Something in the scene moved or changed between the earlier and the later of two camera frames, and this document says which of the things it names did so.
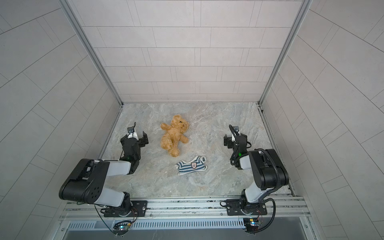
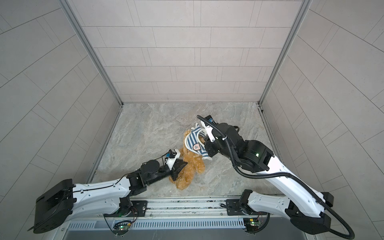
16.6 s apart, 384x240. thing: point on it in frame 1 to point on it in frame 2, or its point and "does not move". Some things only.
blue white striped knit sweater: (196, 164) to (193, 144)
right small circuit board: (252, 224) does not move
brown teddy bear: (172, 135) to (182, 175)
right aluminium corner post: (302, 11) does not move
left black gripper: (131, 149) to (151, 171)
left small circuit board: (122, 225) does not move
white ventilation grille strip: (111, 225) does not move
